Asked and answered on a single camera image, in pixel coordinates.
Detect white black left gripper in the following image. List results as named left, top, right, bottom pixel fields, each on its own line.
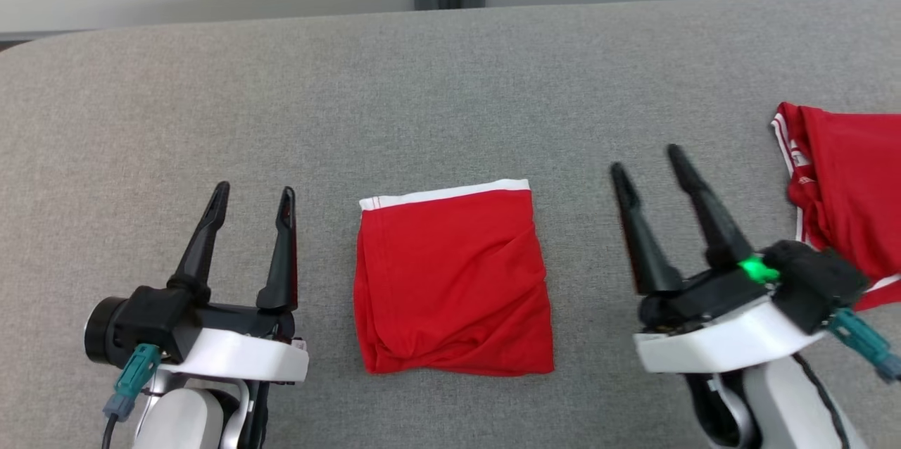
left=158, top=182, right=309, bottom=384

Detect teal cable connector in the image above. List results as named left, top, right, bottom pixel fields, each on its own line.
left=829, top=308, right=901, bottom=384
left=104, top=343, right=163, bottom=423

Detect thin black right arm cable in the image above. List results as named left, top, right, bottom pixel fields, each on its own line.
left=792, top=353, right=849, bottom=449

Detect red basketball jersey white sleeves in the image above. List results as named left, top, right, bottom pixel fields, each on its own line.
left=353, top=179, right=555, bottom=376

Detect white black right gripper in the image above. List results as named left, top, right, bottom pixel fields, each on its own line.
left=610, top=144, right=824, bottom=374

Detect plain red garment white trim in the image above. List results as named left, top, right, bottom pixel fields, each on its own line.
left=771, top=102, right=901, bottom=311

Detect teal left cable connector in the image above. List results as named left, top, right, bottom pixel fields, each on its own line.
left=104, top=343, right=163, bottom=423

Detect teal right cable connector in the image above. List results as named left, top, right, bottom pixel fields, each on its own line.
left=829, top=308, right=901, bottom=384

